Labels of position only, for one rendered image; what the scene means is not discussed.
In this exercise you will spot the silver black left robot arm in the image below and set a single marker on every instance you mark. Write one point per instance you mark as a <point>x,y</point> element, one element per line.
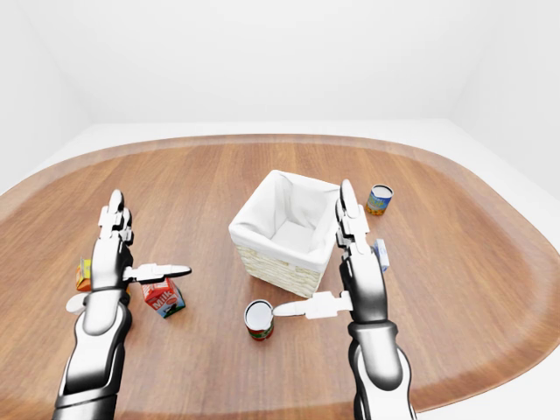
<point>94,350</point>

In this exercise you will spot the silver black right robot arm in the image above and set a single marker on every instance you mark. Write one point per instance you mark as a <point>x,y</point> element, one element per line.
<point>380,367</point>

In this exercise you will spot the red milk carton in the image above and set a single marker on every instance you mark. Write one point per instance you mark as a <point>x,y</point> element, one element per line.
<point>164,299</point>

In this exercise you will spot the white blue small box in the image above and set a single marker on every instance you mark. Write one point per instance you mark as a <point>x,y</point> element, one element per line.
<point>382,254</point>

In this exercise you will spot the orange juice carton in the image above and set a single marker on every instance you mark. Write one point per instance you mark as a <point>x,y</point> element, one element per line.
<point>83,275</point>

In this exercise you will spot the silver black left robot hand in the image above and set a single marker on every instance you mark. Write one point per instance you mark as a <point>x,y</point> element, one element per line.
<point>107,262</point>

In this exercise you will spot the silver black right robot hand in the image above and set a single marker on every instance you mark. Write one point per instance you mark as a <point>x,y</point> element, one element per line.
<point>366,284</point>

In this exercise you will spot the blue yellow tin can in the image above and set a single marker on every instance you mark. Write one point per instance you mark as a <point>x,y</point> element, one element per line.
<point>379,200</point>

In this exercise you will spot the red label tin can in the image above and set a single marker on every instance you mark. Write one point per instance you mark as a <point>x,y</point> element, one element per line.
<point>259,321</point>

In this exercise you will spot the white lined wicker basket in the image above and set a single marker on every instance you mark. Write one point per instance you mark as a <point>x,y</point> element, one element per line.
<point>284,232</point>

